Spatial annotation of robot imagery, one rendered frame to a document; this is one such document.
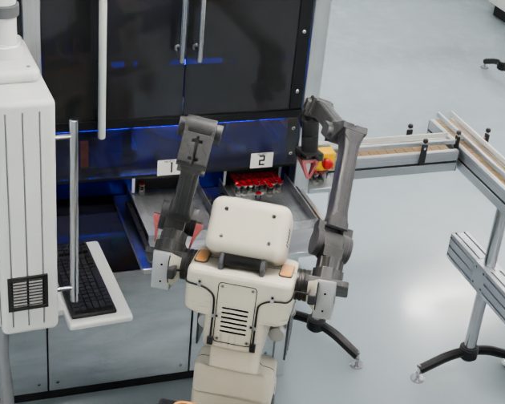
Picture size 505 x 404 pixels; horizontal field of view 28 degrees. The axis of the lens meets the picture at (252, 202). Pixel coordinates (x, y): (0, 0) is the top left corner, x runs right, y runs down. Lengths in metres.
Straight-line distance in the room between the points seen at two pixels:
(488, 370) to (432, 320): 0.39
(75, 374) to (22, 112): 1.49
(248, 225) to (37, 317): 0.79
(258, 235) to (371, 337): 2.01
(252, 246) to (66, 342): 1.42
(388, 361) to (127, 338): 1.17
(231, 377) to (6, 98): 0.96
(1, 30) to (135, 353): 1.57
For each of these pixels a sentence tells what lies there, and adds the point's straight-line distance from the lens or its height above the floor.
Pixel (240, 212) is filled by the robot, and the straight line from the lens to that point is 2.58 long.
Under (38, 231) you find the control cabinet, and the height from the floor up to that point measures 1.15.
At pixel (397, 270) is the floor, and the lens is 4.98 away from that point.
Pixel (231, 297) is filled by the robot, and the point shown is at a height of 1.18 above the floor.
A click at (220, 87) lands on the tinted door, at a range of 3.43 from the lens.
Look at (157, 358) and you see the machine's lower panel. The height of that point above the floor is 0.18.
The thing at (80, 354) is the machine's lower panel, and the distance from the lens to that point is 3.88.
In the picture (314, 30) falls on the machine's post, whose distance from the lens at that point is 3.46.
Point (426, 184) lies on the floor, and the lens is 5.81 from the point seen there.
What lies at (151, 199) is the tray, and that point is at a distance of 3.58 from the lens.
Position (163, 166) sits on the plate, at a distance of 3.50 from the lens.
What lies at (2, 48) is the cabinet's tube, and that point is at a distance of 2.85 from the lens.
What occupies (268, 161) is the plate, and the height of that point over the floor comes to 1.01.
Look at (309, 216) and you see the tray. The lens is 3.55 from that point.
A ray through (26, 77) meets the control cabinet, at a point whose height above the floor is 1.57.
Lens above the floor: 2.67
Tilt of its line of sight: 30 degrees down
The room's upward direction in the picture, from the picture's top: 6 degrees clockwise
